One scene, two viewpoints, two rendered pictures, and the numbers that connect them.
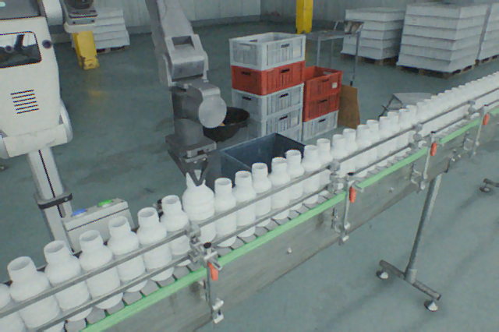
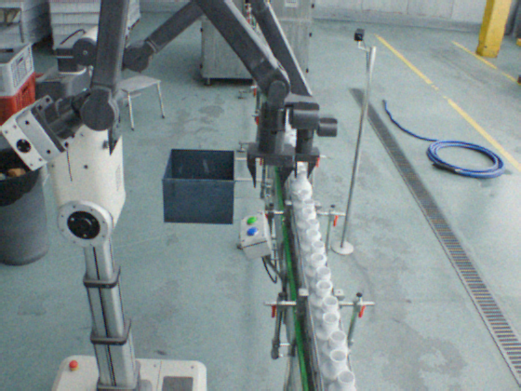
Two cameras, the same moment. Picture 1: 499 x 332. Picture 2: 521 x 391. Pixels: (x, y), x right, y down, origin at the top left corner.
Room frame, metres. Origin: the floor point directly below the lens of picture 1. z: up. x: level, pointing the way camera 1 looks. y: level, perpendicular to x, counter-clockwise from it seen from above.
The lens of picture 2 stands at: (-0.06, 1.43, 1.96)
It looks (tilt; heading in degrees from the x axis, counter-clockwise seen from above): 30 degrees down; 305
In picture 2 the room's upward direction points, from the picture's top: 3 degrees clockwise
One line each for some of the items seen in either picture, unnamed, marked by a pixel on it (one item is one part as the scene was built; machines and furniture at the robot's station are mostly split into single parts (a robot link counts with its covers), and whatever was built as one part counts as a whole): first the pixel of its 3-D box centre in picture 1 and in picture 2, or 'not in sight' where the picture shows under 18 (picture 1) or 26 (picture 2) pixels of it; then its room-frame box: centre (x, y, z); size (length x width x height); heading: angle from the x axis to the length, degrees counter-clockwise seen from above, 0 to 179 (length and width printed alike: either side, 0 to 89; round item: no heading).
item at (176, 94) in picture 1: (186, 101); (307, 128); (0.66, 0.12, 1.37); 0.07 x 0.06 x 0.07; 37
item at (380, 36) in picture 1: (379, 34); (12, 15); (8.02, -2.85, 0.50); 1.23 x 1.05 x 1.00; 126
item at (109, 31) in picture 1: (97, 30); not in sight; (9.87, 3.91, 0.50); 1.24 x 1.03 x 1.00; 131
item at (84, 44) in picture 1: (83, 40); not in sight; (7.74, 3.40, 0.55); 0.40 x 0.40 x 1.10; 38
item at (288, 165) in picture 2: not in sight; (277, 169); (0.49, 0.54, 1.44); 0.07 x 0.07 x 0.09; 38
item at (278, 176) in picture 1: (278, 188); not in sight; (0.80, -0.07, 1.08); 0.06 x 0.06 x 0.17
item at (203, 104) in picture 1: (196, 87); (318, 118); (0.64, 0.09, 1.40); 0.12 x 0.09 x 0.12; 37
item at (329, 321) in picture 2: not in sight; (326, 343); (0.27, 0.62, 1.08); 0.06 x 0.06 x 0.17
